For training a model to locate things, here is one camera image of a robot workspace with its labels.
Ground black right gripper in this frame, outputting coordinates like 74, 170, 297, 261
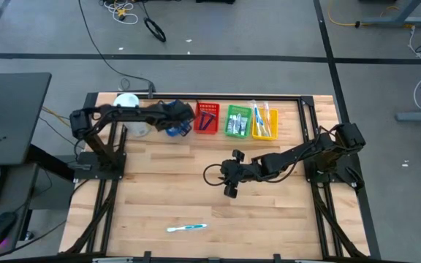
219, 148, 255, 200

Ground blue plastic basket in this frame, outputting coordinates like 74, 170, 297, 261
165, 100, 193, 138

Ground blue white toothbrush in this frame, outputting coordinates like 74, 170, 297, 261
257, 109, 268, 138
251, 100, 265, 137

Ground teal white toothbrush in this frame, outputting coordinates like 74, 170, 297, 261
166, 223, 209, 234

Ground red plastic basket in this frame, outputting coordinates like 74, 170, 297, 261
193, 102, 221, 135

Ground white wipes canister yellow label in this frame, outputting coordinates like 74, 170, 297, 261
113, 93, 152, 138

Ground yellow plastic basket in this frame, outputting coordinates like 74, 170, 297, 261
251, 107, 280, 142

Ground green plastic basket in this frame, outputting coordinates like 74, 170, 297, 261
224, 104, 254, 140

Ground dark grey desk top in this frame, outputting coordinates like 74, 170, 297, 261
0, 72, 53, 167

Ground dark keyboard desk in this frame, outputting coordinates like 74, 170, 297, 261
0, 162, 40, 256

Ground grey desk foot bar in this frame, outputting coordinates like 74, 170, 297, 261
395, 111, 421, 123

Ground black computer mouse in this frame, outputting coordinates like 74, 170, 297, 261
0, 211, 18, 249

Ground grey desk leg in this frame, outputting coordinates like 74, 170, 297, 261
360, 0, 421, 28

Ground long black floor cable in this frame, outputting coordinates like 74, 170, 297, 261
77, 0, 156, 100

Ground black aluminium table frame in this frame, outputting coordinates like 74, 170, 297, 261
58, 91, 382, 263

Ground black cable ring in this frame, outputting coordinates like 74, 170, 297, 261
143, 17, 167, 43

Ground coiled white cable yellow plug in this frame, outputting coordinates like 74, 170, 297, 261
102, 0, 140, 26

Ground yellow wires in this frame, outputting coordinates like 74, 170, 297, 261
41, 105, 71, 123

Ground yellow floor cable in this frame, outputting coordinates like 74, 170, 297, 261
327, 0, 416, 29

